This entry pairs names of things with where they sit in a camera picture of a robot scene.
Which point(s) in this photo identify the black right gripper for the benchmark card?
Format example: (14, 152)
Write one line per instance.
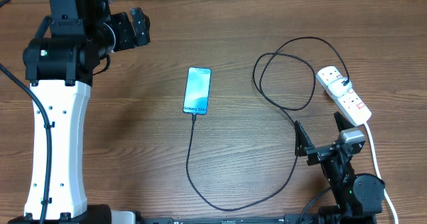
(303, 146)

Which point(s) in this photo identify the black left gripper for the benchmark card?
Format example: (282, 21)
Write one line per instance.
(128, 39)

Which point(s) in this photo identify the blue Samsung Galaxy smartphone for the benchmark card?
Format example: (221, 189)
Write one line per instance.
(197, 91)

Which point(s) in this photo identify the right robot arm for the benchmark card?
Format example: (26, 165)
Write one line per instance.
(358, 196)

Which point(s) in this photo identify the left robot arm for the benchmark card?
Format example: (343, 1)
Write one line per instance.
(60, 63)

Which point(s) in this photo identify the white charger plug adapter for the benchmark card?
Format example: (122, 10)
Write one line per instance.
(339, 87)

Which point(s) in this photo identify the white power strip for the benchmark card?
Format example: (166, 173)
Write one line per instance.
(351, 105)

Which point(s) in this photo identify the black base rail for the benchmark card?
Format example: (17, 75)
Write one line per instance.
(286, 219)

